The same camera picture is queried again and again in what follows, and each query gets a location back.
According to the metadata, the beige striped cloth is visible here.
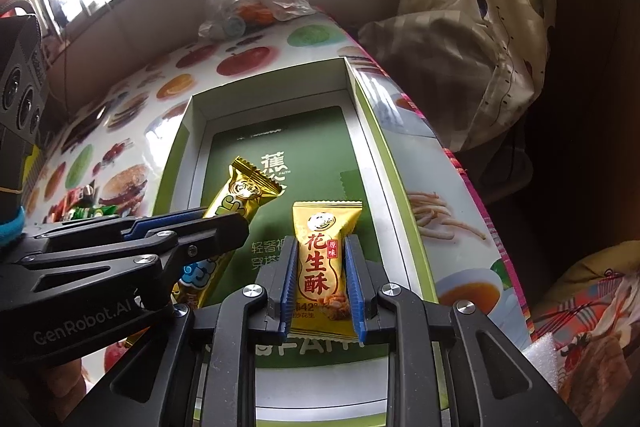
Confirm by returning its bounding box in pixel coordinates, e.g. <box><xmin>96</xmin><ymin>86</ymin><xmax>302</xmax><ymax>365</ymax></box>
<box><xmin>357</xmin><ymin>12</ymin><xmax>506</xmax><ymax>150</ymax></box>

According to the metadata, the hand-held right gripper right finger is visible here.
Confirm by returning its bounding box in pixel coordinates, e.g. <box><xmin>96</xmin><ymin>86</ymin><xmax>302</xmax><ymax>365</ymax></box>
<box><xmin>344</xmin><ymin>234</ymin><xmax>583</xmax><ymax>427</ymax></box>

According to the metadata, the orange packet in bag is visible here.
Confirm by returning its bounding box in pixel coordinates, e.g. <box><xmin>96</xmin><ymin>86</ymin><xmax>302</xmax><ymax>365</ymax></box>
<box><xmin>237</xmin><ymin>2</ymin><xmax>273</xmax><ymax>22</ymax></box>

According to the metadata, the green and white cardboard box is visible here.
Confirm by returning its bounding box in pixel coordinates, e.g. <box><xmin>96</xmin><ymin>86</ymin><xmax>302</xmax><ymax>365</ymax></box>
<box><xmin>150</xmin><ymin>55</ymin><xmax>532</xmax><ymax>427</ymax></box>

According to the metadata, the food print tablecloth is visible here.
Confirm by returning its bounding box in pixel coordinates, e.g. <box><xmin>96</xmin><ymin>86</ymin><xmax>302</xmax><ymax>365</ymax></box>
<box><xmin>20</xmin><ymin>14</ymin><xmax>533</xmax><ymax>427</ymax></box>

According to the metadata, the red and black snack packet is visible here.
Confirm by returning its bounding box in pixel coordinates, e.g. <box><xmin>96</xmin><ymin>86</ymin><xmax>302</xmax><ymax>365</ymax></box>
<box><xmin>47</xmin><ymin>187</ymin><xmax>96</xmax><ymax>223</ymax></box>

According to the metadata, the person's left hand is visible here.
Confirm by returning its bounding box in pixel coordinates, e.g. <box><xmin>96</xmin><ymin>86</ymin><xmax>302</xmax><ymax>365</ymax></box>
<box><xmin>15</xmin><ymin>356</ymin><xmax>90</xmax><ymax>427</ymax></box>

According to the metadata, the gold snack bar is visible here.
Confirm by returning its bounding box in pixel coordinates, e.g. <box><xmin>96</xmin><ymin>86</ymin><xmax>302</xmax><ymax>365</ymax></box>
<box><xmin>172</xmin><ymin>155</ymin><xmax>286</xmax><ymax>308</ymax></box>

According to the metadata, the green snack packet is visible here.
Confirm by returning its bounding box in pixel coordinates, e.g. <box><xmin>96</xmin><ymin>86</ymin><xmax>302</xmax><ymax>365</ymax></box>
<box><xmin>62</xmin><ymin>204</ymin><xmax>121</xmax><ymax>223</ymax></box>

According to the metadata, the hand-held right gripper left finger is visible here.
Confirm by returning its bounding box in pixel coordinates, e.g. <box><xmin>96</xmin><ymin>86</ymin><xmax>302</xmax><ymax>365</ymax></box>
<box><xmin>65</xmin><ymin>234</ymin><xmax>301</xmax><ymax>427</ymax></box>

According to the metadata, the white foam sheet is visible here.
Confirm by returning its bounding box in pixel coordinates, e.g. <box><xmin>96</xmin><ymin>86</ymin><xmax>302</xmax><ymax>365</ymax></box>
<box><xmin>522</xmin><ymin>331</ymin><xmax>562</xmax><ymax>394</ymax></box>

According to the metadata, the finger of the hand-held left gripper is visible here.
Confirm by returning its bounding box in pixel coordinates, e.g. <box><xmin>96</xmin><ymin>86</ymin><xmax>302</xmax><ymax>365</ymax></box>
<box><xmin>0</xmin><ymin>213</ymin><xmax>249</xmax><ymax>314</ymax></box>
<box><xmin>20</xmin><ymin>206</ymin><xmax>208</xmax><ymax>258</ymax></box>

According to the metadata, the yellow peanut candy packet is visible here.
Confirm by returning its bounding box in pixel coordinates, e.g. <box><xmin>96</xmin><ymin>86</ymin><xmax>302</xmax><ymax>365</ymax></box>
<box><xmin>291</xmin><ymin>200</ymin><xmax>364</xmax><ymax>342</ymax></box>

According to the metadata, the red patterned blanket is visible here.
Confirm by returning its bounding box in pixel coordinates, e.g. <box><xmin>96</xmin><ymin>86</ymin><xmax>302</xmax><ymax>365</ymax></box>
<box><xmin>530</xmin><ymin>247</ymin><xmax>640</xmax><ymax>414</ymax></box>

